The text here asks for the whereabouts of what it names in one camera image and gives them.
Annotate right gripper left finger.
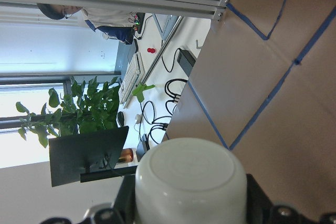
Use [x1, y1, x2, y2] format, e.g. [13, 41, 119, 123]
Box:
[112, 175, 135, 224]

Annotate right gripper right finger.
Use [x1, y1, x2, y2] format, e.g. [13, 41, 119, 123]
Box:
[246, 174, 273, 224]

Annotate white plastic cup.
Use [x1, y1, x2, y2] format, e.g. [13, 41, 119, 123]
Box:
[135, 137, 247, 223]

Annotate black monitor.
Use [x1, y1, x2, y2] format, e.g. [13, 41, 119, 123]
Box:
[49, 126, 129, 187]

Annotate green potted plant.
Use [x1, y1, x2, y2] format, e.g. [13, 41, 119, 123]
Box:
[16, 77, 120, 148]

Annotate white keyboard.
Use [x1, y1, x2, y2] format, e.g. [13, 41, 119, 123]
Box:
[119, 52, 144, 105]

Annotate black power adapter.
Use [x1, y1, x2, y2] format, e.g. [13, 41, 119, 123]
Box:
[177, 49, 196, 77]

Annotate seated person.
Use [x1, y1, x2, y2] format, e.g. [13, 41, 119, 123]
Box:
[37, 3, 145, 45]

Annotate green handled grabber tool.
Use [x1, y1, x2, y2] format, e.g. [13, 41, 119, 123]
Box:
[132, 84, 155, 103]

